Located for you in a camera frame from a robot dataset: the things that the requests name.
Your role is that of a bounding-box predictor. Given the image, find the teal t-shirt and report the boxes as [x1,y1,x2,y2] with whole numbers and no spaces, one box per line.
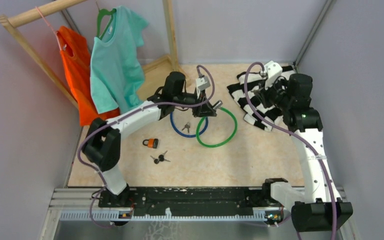
[90,5,149,114]

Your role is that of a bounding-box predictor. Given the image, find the orange garment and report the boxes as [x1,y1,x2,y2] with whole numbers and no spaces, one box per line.
[56,26,120,127]

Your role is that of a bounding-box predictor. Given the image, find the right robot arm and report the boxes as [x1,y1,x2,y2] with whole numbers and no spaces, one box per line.
[254,73,354,233]

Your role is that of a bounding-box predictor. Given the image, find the silver blue lock keys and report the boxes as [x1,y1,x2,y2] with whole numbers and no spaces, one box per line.
[182,122,191,134]

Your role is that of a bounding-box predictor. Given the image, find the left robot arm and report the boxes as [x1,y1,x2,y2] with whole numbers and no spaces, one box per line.
[77,71,222,207]

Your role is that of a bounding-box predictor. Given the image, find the pink hanger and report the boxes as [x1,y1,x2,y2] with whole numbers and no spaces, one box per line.
[35,6,66,51]

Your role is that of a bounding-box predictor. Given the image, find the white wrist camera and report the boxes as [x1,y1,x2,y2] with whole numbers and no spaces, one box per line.
[262,60,283,89]
[195,75,211,98]

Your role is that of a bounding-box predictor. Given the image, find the green cable lock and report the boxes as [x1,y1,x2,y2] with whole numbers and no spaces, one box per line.
[195,107,238,149]

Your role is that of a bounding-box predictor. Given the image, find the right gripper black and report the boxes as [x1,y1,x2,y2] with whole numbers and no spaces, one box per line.
[254,75,292,111]

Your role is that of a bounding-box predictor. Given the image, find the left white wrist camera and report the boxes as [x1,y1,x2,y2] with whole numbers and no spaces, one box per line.
[195,75,211,98]

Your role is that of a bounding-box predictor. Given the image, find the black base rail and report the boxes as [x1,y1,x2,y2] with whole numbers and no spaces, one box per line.
[97,186,288,221]

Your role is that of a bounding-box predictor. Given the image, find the green hanger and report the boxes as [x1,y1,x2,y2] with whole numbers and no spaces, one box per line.
[95,7,117,39]

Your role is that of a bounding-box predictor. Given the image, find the black white striped cloth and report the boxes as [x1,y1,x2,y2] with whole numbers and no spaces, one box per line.
[227,71,283,132]

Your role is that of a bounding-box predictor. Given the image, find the orange padlock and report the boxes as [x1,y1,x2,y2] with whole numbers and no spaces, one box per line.
[142,138,160,149]

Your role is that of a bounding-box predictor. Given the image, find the wooden clothes rack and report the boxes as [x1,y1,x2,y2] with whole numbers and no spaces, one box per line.
[0,0,183,107]

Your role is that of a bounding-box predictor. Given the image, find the black keys bunch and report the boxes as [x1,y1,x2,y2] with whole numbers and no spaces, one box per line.
[150,150,171,165]

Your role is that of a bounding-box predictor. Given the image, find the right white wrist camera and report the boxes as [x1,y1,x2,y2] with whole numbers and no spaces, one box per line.
[262,60,283,89]

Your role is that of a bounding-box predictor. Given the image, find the blue cable lock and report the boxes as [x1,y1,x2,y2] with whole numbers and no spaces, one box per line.
[169,112,209,138]

